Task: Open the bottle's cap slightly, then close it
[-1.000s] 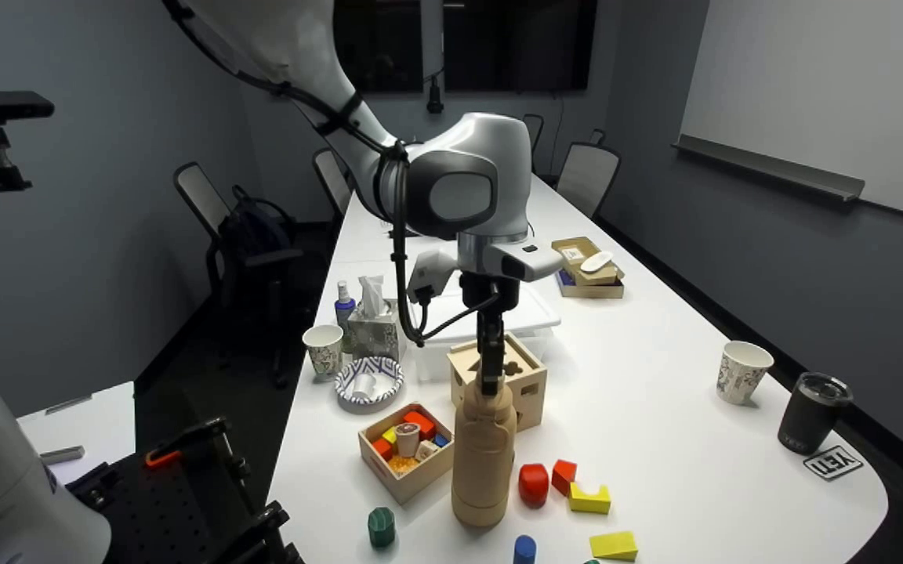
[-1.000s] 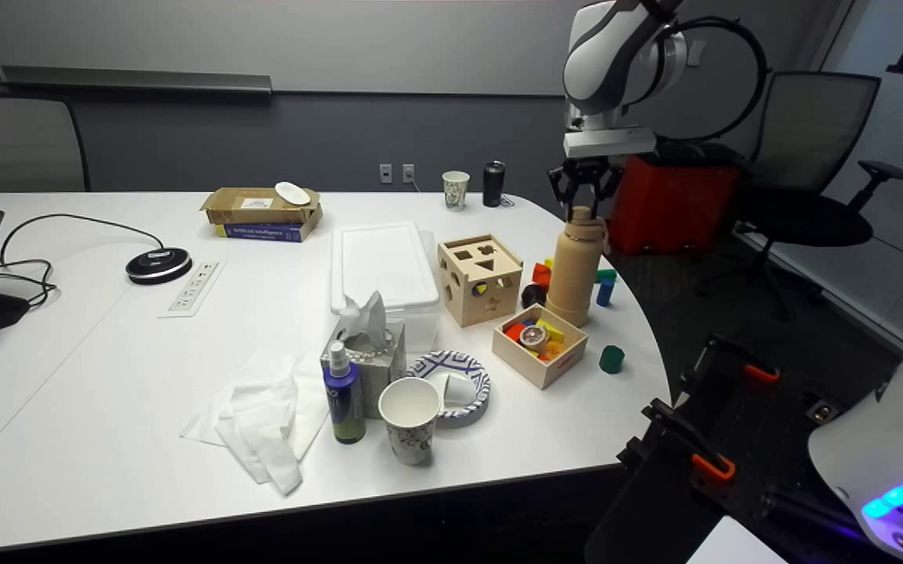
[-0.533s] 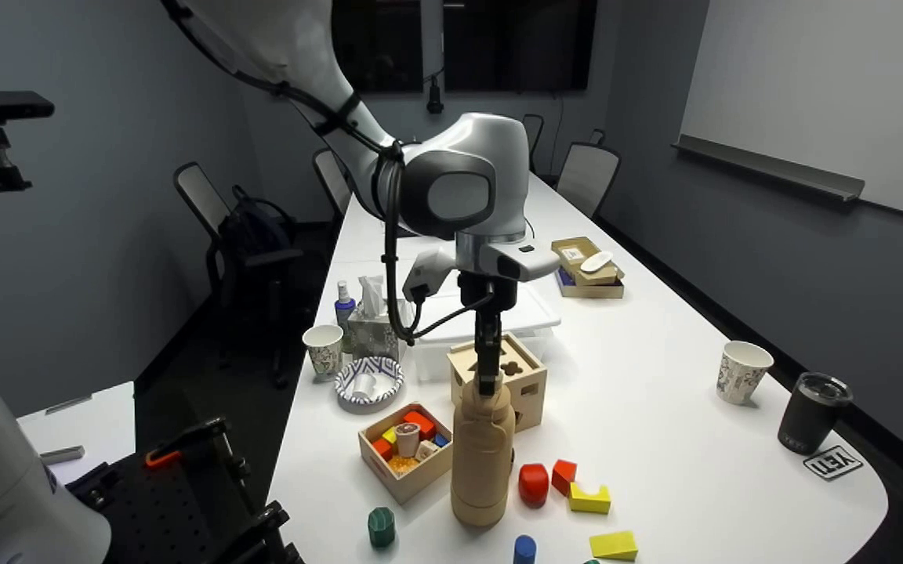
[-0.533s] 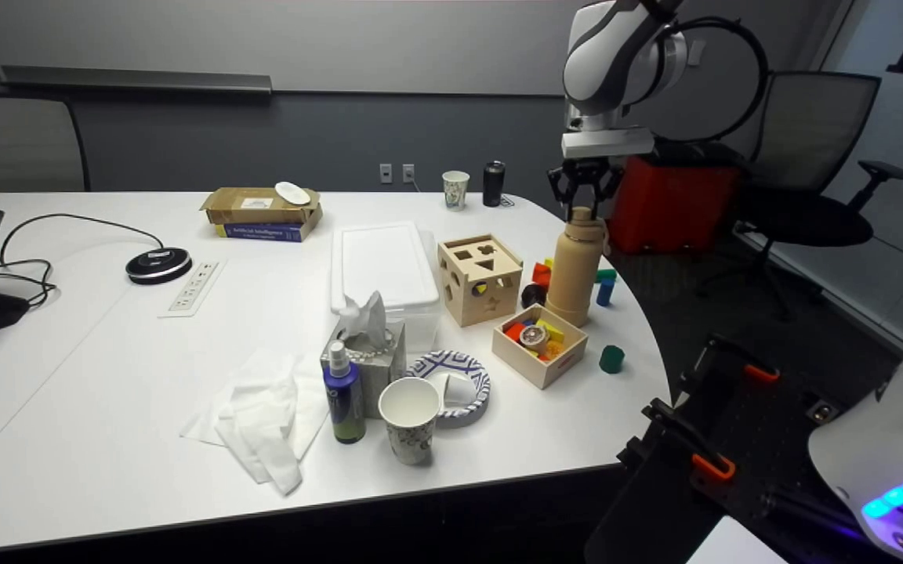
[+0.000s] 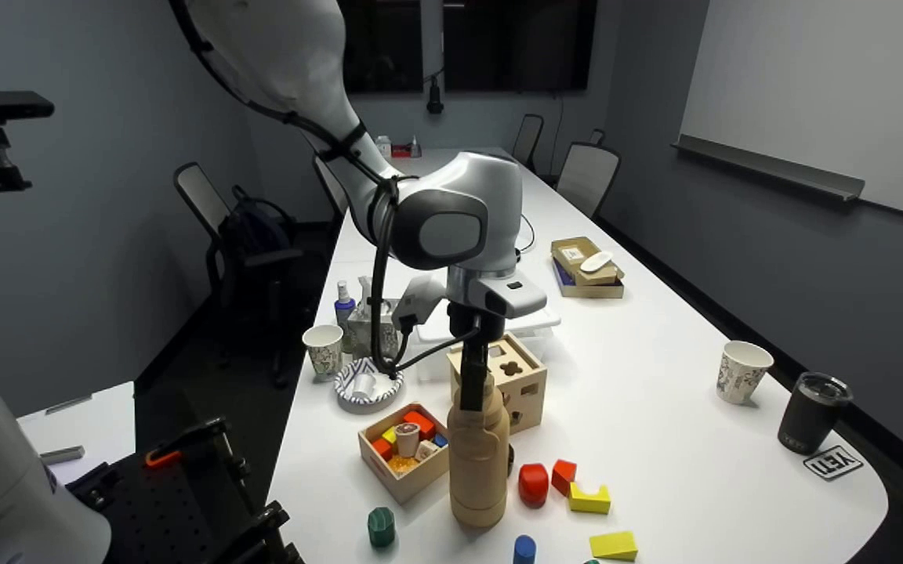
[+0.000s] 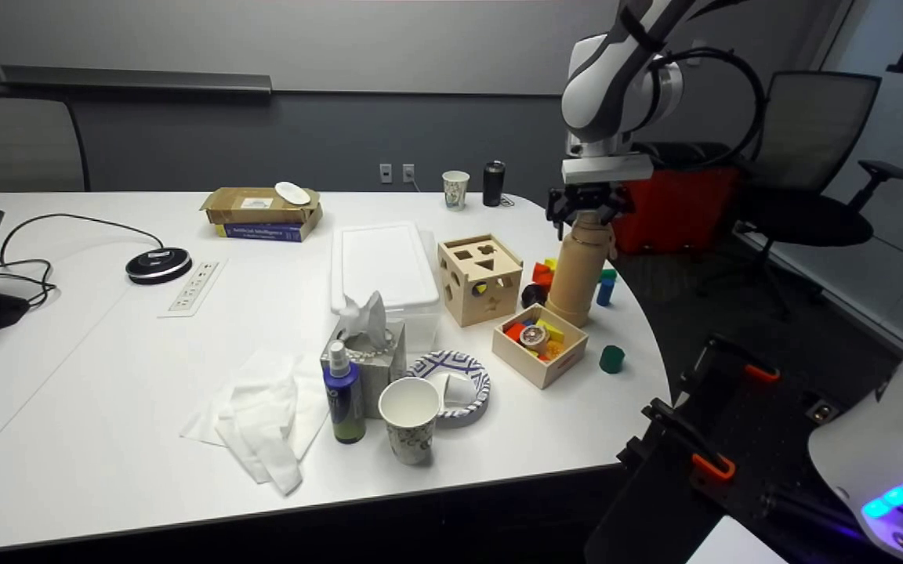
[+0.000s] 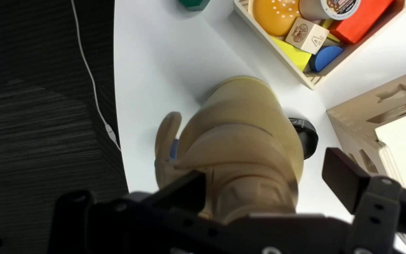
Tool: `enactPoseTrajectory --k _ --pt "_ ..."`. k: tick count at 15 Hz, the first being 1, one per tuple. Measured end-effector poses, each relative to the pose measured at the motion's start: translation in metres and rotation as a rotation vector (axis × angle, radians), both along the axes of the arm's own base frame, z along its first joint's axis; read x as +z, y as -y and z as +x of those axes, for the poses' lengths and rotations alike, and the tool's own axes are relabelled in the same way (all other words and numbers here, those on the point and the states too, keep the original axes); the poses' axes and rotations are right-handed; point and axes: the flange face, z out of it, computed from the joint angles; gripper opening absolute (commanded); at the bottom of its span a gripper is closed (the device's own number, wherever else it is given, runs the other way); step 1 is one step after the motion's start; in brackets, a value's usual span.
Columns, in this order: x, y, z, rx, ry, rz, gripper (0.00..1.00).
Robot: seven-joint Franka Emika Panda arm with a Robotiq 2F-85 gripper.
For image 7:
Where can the wooden toy tray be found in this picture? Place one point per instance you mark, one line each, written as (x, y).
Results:
(320, 79)

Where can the blue rounded toy block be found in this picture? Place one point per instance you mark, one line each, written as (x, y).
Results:
(325, 57)

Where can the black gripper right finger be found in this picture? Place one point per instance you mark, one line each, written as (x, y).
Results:
(380, 212)

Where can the red rectangular toy block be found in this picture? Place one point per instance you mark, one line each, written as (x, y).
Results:
(359, 23)

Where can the black round knob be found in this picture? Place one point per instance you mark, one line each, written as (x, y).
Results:
(305, 139)

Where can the printed lid cylinder cup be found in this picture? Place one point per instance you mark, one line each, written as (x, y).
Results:
(329, 7)

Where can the printed wooden toy cube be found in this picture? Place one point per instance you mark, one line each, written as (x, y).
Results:
(307, 36)

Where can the orange round toy disc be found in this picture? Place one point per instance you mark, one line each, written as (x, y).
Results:
(274, 16)

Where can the yellow wedge toy block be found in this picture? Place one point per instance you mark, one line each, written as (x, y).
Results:
(291, 54)

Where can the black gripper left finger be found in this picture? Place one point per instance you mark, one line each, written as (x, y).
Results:
(118, 226)

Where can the tan bottle with cap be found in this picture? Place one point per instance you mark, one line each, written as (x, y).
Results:
(239, 122)

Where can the wooden shape sorter cube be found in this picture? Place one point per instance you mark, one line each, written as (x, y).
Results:
(352, 118)

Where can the green cylinder block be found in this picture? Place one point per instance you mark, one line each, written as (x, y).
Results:
(194, 3)

